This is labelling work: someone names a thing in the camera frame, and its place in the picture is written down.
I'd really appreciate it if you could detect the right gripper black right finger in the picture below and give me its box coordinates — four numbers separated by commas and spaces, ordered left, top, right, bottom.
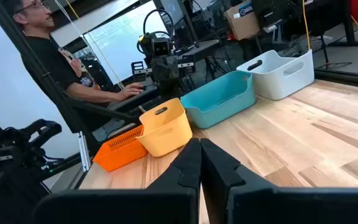
200, 138, 358, 224

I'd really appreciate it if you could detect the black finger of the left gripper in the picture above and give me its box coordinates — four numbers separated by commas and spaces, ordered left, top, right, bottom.
151, 63, 167, 96
165, 63, 181, 96

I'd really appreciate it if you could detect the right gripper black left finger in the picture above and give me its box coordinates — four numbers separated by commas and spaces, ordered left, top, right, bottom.
32, 138, 202, 224

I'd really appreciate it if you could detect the grey office desk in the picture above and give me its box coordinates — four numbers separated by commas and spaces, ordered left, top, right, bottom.
107, 39, 222, 110

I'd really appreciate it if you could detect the yellow plastic bin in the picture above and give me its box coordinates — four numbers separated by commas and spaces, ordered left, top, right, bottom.
135, 98, 193, 158

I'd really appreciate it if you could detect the teal plastic bin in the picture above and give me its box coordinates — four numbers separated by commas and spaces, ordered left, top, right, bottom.
180, 70, 257, 129

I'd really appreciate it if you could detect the orange slotted plastic basket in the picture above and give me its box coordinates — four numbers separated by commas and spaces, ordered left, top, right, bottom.
92, 124, 149, 172

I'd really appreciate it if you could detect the person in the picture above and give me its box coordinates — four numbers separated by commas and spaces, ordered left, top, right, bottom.
3, 0, 145, 108

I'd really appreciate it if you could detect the cardboard box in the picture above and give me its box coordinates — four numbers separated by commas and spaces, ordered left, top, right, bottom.
224, 0, 260, 41

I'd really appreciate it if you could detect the silver aluminium bar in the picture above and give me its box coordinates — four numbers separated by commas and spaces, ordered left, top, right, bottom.
77, 130, 92, 172

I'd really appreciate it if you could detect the white plastic bin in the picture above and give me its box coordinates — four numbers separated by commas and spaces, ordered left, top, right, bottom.
236, 49, 316, 101

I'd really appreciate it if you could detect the black tripod stand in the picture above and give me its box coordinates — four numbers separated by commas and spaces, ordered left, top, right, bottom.
317, 33, 353, 71

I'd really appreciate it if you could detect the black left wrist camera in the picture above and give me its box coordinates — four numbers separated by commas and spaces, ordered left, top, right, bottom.
152, 37, 171, 58

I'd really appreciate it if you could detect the thin yellow string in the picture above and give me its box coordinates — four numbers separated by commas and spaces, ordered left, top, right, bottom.
53, 0, 126, 91

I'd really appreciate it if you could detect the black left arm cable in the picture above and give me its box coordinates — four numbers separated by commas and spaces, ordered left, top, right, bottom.
142, 8, 176, 43

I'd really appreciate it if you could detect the black aluminium rig frame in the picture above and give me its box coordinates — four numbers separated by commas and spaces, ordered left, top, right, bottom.
0, 0, 358, 156

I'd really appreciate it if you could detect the yellow cable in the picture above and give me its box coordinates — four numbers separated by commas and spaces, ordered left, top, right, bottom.
301, 0, 312, 51

